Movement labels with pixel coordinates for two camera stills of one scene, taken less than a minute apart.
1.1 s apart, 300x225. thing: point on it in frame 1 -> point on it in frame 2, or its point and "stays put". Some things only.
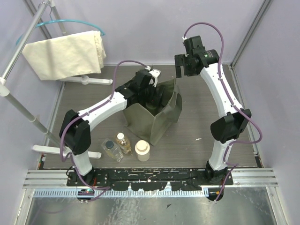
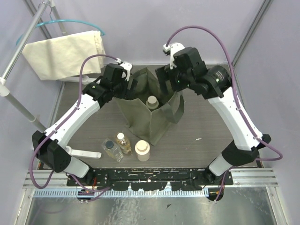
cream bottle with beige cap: (142, 151) stays put
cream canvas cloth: (80, 54) stays put
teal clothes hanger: (43, 23) stays put
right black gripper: (180, 60) -> (164, 73)
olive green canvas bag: (152, 124) stays put
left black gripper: (154, 94) -> (128, 85)
